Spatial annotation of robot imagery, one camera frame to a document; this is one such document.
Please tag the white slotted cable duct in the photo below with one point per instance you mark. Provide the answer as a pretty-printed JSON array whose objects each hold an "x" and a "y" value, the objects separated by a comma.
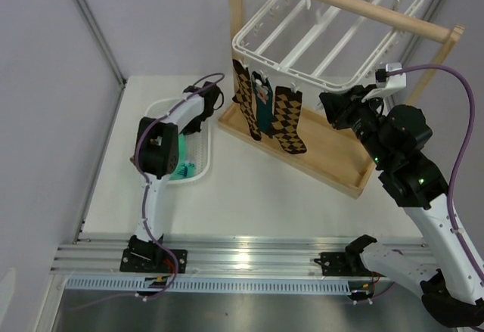
[{"x": 211, "y": 285}]

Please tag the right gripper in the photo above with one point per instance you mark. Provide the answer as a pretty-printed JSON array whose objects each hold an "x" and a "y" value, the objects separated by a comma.
[{"x": 340, "y": 107}]

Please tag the mint green sock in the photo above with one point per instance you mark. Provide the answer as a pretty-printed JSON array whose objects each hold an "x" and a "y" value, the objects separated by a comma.
[{"x": 186, "y": 168}]

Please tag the wooden hanger rack stand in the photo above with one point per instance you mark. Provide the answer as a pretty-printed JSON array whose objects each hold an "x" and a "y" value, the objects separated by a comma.
[{"x": 333, "y": 157}]

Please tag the brown checkered sock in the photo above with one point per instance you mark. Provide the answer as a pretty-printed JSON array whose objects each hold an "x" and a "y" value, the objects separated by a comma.
[
  {"x": 244, "y": 98},
  {"x": 285, "y": 120}
]

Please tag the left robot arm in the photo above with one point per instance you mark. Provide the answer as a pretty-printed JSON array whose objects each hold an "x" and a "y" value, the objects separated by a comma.
[{"x": 156, "y": 158}]

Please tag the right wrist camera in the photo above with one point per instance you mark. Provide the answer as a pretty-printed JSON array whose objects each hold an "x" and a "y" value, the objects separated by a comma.
[{"x": 389, "y": 80}]

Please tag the aluminium mounting rail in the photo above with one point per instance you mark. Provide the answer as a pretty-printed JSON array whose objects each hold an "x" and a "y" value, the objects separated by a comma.
[{"x": 208, "y": 256}]

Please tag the white plastic laundry basket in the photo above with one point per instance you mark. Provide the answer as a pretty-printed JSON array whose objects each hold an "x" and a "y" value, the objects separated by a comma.
[{"x": 200, "y": 150}]

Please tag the christmas pattern sock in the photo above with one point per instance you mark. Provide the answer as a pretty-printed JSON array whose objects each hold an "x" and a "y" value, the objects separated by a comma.
[{"x": 262, "y": 90}]

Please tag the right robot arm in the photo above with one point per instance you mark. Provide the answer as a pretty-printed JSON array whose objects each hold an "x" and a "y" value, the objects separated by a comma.
[{"x": 451, "y": 292}]

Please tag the white plastic clip hanger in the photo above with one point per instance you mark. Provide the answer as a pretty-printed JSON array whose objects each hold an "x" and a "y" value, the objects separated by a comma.
[{"x": 316, "y": 43}]

